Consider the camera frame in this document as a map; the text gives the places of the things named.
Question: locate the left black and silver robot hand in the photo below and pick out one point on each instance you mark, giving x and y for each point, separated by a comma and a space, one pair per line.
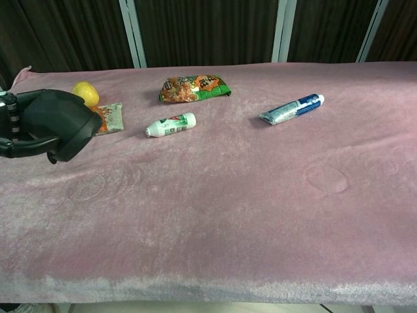
19, 146

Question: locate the black dome-shaped object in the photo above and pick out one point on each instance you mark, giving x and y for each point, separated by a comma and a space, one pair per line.
65, 119

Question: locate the yellow pear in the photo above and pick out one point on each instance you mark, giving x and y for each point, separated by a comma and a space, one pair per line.
87, 92

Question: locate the orange and silver snack packet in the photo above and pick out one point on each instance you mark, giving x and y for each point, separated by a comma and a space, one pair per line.
112, 117

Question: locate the small white bottle green label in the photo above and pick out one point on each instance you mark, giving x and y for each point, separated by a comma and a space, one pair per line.
172, 125

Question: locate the green and orange snack bag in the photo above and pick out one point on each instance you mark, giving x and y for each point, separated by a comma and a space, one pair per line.
192, 88

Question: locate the pink velvet table cloth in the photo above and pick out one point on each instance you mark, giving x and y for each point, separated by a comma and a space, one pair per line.
228, 195

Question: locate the blue and white toothpaste tube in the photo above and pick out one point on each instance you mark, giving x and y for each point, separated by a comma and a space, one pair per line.
293, 109

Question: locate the white partition post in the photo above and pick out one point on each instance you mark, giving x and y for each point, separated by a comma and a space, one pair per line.
132, 32
283, 31
371, 31

